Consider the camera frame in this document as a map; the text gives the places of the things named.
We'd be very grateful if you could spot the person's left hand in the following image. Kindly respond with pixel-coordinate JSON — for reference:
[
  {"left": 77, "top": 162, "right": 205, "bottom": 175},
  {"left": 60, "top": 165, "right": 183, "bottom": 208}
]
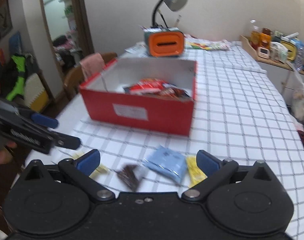
[{"left": 0, "top": 147, "right": 13, "bottom": 166}]

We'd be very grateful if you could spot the pink towel on chair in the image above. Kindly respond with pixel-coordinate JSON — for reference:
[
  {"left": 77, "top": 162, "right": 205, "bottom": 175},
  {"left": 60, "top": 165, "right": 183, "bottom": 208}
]
[{"left": 80, "top": 53, "right": 105, "bottom": 80}]

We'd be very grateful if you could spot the colourful packet behind box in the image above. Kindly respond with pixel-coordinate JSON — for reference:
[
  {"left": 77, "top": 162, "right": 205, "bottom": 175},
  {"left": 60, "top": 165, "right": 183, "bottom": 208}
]
[{"left": 185, "top": 38, "right": 231, "bottom": 51}]

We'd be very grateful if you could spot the silver gooseneck desk lamp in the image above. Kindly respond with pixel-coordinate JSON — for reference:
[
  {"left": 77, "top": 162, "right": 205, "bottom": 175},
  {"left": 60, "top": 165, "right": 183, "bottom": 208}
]
[{"left": 151, "top": 0, "right": 188, "bottom": 28}]

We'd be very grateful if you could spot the wooden organizer tray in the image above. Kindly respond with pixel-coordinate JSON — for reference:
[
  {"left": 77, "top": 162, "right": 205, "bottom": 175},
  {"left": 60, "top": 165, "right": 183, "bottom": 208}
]
[{"left": 239, "top": 35, "right": 293, "bottom": 71}]

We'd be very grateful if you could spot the red snack bag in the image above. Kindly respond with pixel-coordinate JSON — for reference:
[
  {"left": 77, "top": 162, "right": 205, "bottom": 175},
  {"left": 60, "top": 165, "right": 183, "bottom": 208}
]
[{"left": 123, "top": 79, "right": 168, "bottom": 95}]

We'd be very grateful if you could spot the checkered white tablecloth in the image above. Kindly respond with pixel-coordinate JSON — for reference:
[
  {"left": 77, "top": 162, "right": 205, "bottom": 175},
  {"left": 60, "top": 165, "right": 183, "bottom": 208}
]
[{"left": 24, "top": 36, "right": 304, "bottom": 240}]

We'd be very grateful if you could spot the white plastic bag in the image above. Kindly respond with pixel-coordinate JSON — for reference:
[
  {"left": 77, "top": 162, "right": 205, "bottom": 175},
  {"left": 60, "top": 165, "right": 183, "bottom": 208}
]
[{"left": 291, "top": 69, "right": 304, "bottom": 124}]

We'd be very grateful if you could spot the orange red snack packet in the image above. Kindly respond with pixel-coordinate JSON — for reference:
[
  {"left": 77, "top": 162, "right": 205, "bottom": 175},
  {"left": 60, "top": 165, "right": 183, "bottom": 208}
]
[{"left": 155, "top": 83, "right": 190, "bottom": 99}]

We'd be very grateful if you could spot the red cardboard shoe box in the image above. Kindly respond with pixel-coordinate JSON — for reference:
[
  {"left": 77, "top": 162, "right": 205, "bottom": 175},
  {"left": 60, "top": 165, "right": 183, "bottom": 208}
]
[{"left": 79, "top": 57, "right": 198, "bottom": 136}]

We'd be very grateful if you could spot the white kitchen timer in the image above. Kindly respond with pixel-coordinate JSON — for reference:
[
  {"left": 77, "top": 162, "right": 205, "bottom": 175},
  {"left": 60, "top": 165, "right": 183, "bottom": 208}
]
[{"left": 257, "top": 47, "right": 270, "bottom": 59}]

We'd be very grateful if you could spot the light blue snack packet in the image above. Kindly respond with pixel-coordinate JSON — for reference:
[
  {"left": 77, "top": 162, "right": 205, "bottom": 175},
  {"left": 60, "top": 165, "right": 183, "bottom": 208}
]
[{"left": 142, "top": 146, "right": 187, "bottom": 184}]

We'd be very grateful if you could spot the water bottle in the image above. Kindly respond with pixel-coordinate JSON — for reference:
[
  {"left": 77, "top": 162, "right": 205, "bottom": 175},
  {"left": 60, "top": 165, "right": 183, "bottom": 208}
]
[{"left": 294, "top": 40, "right": 304, "bottom": 72}]

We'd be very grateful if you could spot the dark brown chocolate packet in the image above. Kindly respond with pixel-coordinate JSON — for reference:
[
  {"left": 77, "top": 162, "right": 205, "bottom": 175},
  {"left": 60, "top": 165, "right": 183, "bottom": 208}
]
[{"left": 116, "top": 164, "right": 148, "bottom": 192}]

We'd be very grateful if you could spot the yellow minion snack packet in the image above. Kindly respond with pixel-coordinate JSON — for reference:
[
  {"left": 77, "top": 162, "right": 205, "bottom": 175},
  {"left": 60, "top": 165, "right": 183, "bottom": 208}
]
[{"left": 72, "top": 152, "right": 109, "bottom": 179}]

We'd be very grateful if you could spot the left wooden chair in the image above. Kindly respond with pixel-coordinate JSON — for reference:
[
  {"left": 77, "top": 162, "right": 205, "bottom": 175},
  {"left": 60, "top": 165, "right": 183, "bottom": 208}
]
[{"left": 63, "top": 52, "right": 117, "bottom": 101}]

